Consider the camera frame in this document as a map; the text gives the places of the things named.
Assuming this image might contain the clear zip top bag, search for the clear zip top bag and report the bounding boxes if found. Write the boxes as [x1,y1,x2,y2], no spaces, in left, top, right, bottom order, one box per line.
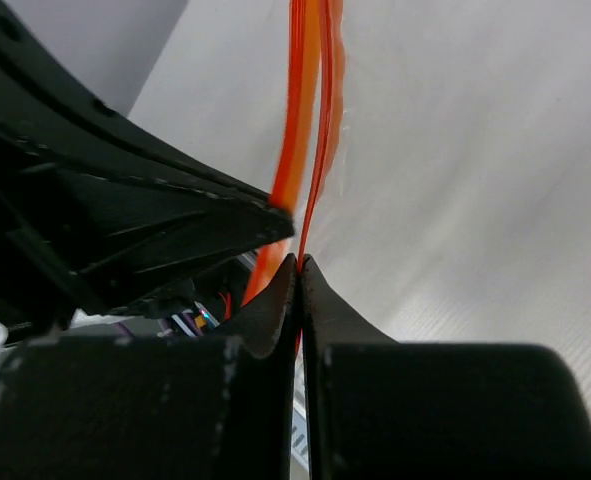
[124,0,591,480]

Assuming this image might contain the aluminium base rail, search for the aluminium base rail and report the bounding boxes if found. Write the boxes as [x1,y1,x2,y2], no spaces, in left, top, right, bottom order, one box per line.
[168,255,303,479]

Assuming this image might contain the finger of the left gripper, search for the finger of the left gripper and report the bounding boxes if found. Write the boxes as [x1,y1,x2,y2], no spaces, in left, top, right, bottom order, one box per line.
[0,1,268,210]
[0,131,294,320]

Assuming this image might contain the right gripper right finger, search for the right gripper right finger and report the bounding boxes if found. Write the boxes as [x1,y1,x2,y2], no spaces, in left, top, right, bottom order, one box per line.
[299,257,591,479]

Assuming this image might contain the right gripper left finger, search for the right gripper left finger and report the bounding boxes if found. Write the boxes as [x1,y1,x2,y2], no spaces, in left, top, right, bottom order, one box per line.
[0,256,298,479]

